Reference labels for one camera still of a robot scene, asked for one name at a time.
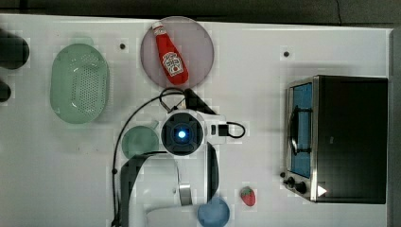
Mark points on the black and steel toaster oven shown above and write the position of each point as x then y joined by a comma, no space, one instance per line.
337,139

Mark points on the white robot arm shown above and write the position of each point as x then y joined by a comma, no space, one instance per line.
181,166

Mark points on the green perforated colander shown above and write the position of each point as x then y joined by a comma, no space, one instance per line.
80,81

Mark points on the blue bowl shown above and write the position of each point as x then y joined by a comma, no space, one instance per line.
215,213

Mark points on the black cylinder container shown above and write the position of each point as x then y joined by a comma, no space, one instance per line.
14,50
5,92

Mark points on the grey round plate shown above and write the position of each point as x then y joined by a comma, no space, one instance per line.
192,41

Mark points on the upper black cylinder container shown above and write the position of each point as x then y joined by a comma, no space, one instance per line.
14,50

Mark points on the lower black cylinder container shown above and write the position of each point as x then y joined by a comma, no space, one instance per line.
5,92

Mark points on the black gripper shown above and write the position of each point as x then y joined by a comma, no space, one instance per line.
195,103

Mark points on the red toy strawberry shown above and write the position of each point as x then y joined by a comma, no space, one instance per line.
247,195

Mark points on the red ketchup bottle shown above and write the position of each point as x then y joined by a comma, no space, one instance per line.
170,57

